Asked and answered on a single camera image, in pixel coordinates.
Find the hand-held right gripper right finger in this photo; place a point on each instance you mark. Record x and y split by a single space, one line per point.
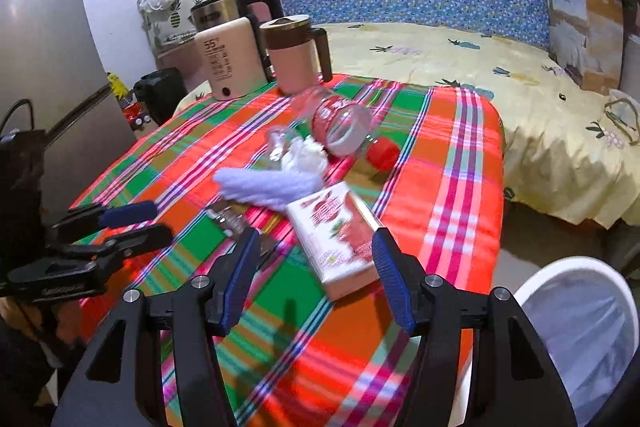
392 282

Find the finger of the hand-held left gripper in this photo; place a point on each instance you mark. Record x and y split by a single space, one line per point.
125 213
140 239

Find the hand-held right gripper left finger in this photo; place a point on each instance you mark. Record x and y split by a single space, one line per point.
240 277

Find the dark shiny wrapper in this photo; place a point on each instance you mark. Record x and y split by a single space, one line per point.
227 219

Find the small white drink carton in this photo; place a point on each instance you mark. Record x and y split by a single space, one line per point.
335 232

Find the white twisted cloth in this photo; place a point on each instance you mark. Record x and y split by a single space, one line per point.
260 187

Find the white tissue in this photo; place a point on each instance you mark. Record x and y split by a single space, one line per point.
305 157

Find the white round bin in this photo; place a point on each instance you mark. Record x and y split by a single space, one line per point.
530 287

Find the clear plastic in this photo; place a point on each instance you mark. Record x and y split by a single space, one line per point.
280 144

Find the plastic bottle with red label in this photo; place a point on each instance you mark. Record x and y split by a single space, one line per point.
340 122

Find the small red object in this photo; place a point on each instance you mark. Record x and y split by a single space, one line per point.
135 114

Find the plaid tablecloth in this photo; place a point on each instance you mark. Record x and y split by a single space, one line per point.
440 187

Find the black boxy object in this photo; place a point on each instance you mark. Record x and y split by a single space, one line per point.
157 94

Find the small yellow object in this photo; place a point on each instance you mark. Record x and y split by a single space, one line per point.
117 87

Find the pink storage box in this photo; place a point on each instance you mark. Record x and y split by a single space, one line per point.
185 62

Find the grey steel fridge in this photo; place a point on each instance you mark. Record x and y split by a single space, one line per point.
45 32

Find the cream steel electric kettle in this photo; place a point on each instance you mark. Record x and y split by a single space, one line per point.
227 57

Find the pineapple print bag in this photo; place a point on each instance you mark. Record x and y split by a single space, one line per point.
170 22

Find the clear plastic bin liner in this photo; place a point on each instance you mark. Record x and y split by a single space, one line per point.
585 332

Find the pink mug with brown lid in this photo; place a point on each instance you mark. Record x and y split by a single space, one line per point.
295 67

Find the bed with yellow sheet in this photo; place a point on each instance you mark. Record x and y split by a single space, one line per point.
500 72

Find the cardboard quilt box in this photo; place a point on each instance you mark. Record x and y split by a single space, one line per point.
600 37

